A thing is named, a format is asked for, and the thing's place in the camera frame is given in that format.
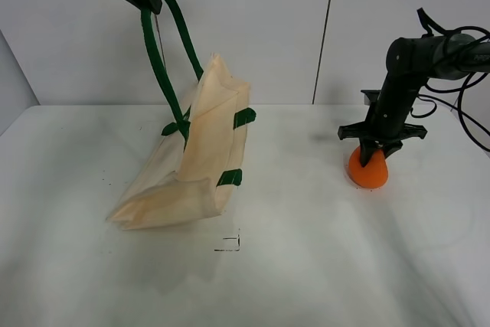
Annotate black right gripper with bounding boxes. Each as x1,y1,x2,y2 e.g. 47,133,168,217
338,76,426,167

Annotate orange fruit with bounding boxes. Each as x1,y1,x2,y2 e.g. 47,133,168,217
347,146,388,189

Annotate white linen bag green handles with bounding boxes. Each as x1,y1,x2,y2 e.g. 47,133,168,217
108,0,256,230

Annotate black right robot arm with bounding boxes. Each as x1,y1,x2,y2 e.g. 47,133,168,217
338,33,489,167

